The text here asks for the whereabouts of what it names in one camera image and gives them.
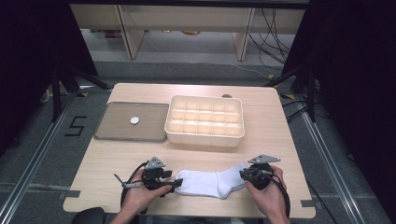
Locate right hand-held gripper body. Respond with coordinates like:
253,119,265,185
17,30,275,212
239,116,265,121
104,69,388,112
247,154,281,190

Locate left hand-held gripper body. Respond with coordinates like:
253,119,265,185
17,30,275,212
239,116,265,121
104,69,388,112
141,156,166,190

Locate white sock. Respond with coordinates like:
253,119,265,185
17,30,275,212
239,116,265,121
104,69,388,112
174,161,248,200

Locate cream divided storage box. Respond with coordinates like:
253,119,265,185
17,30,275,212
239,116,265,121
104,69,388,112
163,94,246,148

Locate person's left hand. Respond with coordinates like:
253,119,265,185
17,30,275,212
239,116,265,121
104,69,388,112
122,169,173,216

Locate person's right hand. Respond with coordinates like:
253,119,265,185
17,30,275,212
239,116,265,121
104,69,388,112
245,165,289,220

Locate clear grey box lid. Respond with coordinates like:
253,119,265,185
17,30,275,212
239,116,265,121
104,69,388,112
93,101,170,143

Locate black chair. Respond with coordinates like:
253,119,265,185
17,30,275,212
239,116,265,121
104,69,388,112
71,206,107,224

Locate black metal stand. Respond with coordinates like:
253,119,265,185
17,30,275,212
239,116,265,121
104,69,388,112
264,61,318,123
50,63,110,123

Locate dark curtain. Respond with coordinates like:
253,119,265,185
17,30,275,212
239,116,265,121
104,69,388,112
280,0,396,223
0,0,99,157

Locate light wooden desk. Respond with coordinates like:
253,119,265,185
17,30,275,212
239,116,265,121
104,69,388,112
69,3,306,62

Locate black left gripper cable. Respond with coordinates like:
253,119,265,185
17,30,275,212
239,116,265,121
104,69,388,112
120,161,149,216

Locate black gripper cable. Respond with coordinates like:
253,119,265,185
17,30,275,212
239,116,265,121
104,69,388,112
270,173,292,218
120,161,149,216

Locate grey cable plug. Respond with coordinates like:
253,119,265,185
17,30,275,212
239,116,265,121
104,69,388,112
113,173,145,189

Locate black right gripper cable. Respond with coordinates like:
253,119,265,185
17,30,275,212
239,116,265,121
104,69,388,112
270,173,292,218

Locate thin black floor cable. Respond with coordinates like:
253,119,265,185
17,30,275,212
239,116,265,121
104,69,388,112
305,179,340,224

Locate aluminium floor rail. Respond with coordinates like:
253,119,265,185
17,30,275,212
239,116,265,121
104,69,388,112
299,110,368,224
0,92,78,224

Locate black floor cables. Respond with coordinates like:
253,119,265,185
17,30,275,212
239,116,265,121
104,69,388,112
280,98,322,124

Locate white floor cable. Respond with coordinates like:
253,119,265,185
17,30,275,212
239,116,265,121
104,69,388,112
230,63,273,80

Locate black hanging cable bundle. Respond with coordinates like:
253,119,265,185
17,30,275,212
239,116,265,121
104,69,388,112
248,7,295,71

